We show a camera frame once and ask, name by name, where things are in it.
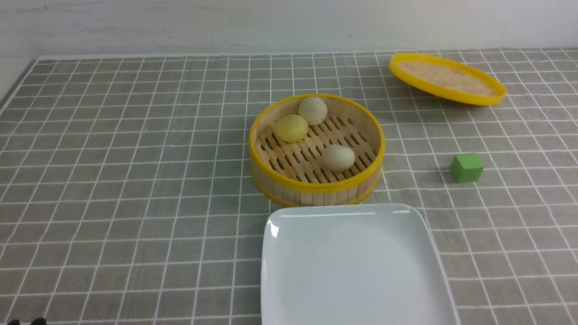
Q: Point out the yellow steamed bun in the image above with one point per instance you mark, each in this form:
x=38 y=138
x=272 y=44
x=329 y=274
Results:
x=291 y=128

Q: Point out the smooth white steamed bun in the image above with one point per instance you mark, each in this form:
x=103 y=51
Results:
x=337 y=158

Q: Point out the white pleated steamed bun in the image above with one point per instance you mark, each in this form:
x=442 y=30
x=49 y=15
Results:
x=314 y=110

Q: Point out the white square plate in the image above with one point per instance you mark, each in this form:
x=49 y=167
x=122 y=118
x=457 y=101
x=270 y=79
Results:
x=372 y=264

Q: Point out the bamboo steamer basket yellow rim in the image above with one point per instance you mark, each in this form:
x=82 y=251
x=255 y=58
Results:
x=293 y=174

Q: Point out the grey checked tablecloth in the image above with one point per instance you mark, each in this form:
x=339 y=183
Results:
x=127 y=196

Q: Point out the yellow rimmed bamboo steamer lid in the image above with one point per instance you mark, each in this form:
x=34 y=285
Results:
x=447 y=79

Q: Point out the green cube block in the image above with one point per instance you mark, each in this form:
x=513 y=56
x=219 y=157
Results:
x=466 y=167

